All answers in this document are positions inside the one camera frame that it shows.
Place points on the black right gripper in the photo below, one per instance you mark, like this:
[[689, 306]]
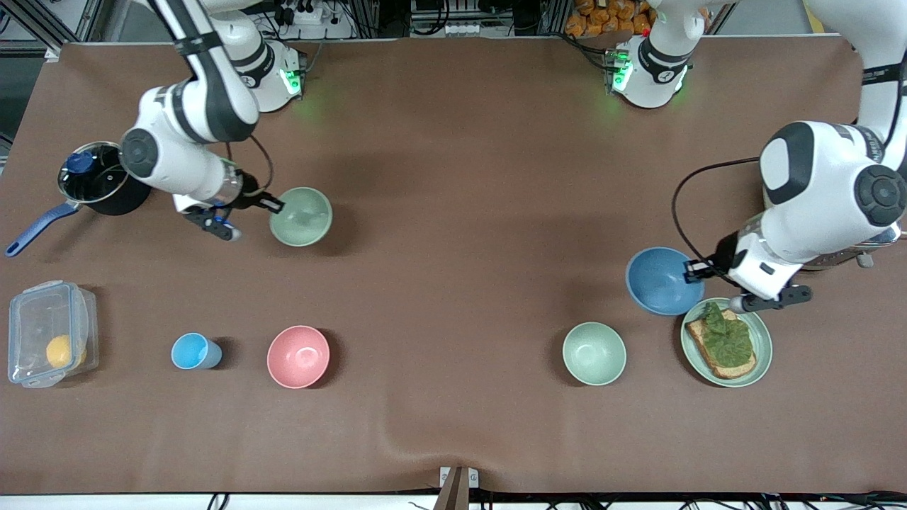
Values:
[[249, 200]]

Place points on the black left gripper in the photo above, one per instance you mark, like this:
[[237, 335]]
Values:
[[724, 256]]

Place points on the pale green bowl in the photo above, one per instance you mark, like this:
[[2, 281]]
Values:
[[594, 354], [305, 218]]

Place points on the blue bowl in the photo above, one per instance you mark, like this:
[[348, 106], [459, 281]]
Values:
[[659, 282]]

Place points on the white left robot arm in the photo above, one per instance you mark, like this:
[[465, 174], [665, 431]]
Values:
[[815, 212]]

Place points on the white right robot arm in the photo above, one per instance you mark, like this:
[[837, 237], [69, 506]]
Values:
[[205, 106]]

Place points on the pink bowl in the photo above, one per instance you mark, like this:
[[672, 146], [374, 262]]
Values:
[[298, 357]]

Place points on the brown toast slice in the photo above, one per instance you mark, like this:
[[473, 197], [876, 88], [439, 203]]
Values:
[[698, 336]]

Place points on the green lettuce leaf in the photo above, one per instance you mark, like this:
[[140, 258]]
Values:
[[730, 343]]

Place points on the pale green plate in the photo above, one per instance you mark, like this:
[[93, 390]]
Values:
[[762, 354]]

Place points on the beige and chrome toaster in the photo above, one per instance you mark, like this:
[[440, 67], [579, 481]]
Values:
[[864, 261]]

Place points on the light blue cup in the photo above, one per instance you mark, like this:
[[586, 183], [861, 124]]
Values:
[[191, 351]]

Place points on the glass lid with blue knob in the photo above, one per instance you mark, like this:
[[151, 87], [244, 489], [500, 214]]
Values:
[[99, 180]]

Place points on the brown table cloth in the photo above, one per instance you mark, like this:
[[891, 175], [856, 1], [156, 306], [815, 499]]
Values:
[[453, 212]]

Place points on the white power strip with plugs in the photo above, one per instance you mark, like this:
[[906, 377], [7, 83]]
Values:
[[312, 30]]

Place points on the yellow lemon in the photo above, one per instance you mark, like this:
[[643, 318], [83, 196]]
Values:
[[60, 350]]

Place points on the orange snack bags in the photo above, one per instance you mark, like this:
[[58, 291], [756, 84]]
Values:
[[602, 21]]

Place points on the clear plastic lidded container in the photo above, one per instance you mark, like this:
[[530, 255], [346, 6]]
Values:
[[32, 319]]

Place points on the aluminium frame profile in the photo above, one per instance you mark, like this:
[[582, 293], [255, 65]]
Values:
[[92, 18]]

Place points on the metal table clamp bracket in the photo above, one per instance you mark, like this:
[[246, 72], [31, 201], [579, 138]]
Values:
[[453, 489]]

